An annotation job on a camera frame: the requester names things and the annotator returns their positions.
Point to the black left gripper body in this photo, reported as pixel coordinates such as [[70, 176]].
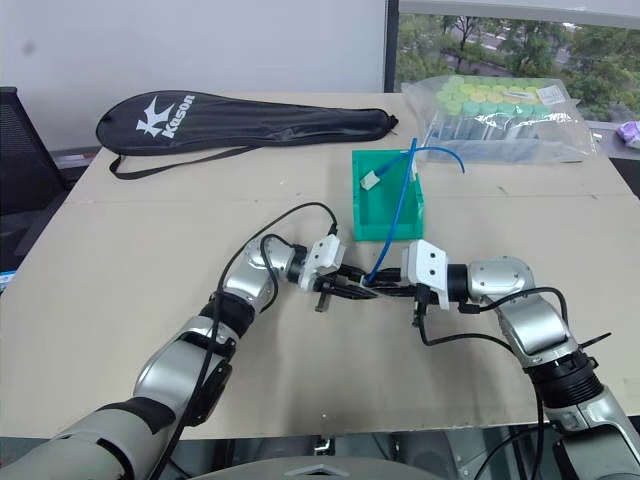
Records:
[[324, 295]]

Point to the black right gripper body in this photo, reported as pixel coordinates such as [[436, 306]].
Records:
[[418, 305]]

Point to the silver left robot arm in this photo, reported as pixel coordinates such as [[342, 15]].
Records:
[[170, 370]]

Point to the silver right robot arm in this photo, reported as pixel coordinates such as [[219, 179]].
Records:
[[530, 315]]

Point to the green plastic bin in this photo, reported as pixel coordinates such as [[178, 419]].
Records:
[[387, 225]]

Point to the white coupler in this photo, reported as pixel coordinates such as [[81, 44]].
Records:
[[369, 180]]

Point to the grey robot torso housing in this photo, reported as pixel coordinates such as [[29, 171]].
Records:
[[320, 471]]

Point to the plastic bag of capped tubes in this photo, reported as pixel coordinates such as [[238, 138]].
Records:
[[500, 125]]

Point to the black Kason racket cover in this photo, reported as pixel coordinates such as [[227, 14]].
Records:
[[240, 122]]

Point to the purple crumpled object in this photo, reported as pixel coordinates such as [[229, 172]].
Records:
[[630, 134]]

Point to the black mesh chair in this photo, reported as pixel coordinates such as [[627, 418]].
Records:
[[25, 165]]

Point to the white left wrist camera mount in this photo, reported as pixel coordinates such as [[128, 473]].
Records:
[[326, 255]]

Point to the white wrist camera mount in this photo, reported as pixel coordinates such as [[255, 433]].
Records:
[[425, 270], [326, 255]]

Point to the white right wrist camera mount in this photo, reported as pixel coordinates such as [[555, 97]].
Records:
[[425, 270]]

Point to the grey window frame post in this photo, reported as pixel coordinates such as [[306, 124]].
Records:
[[392, 45]]

